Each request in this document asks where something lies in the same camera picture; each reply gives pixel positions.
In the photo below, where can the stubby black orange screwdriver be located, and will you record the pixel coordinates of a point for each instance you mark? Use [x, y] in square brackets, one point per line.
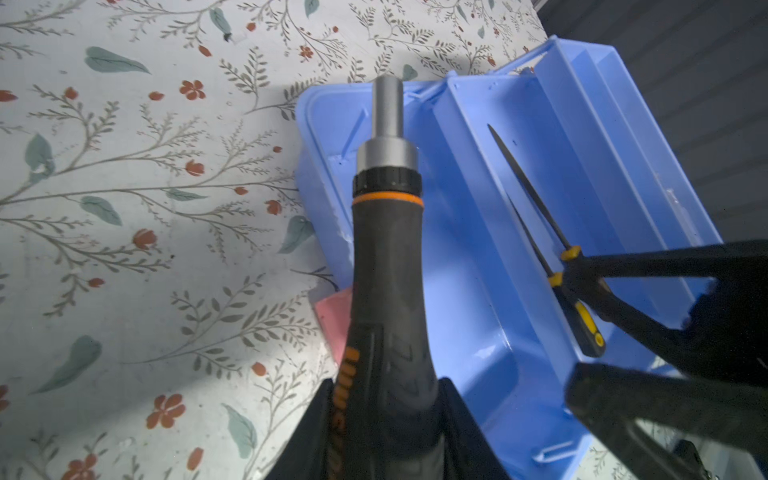
[386, 419]

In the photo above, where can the floral table mat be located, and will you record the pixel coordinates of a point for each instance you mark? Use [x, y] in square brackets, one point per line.
[157, 263]

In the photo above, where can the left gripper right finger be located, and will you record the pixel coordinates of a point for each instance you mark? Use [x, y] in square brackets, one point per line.
[467, 454]

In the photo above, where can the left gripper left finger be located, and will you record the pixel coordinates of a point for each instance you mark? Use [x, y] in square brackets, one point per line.
[304, 456]

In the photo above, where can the white blue tool box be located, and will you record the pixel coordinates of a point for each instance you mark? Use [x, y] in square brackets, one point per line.
[579, 128]

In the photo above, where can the slim yellow black screwdriver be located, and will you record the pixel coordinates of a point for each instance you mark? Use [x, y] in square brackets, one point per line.
[534, 192]

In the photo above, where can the thin black screwdriver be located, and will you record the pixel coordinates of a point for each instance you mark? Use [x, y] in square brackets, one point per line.
[584, 328]

